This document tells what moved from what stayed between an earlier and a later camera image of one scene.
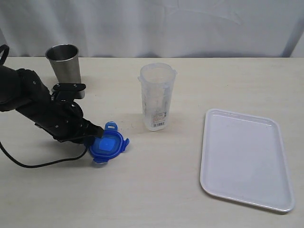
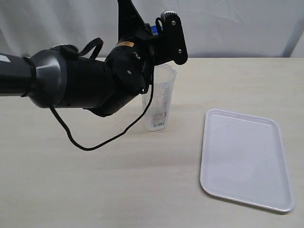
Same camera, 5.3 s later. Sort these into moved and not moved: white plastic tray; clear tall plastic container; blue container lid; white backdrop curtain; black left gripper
Moved: black left gripper; blue container lid
Not moved: white backdrop curtain; white plastic tray; clear tall plastic container
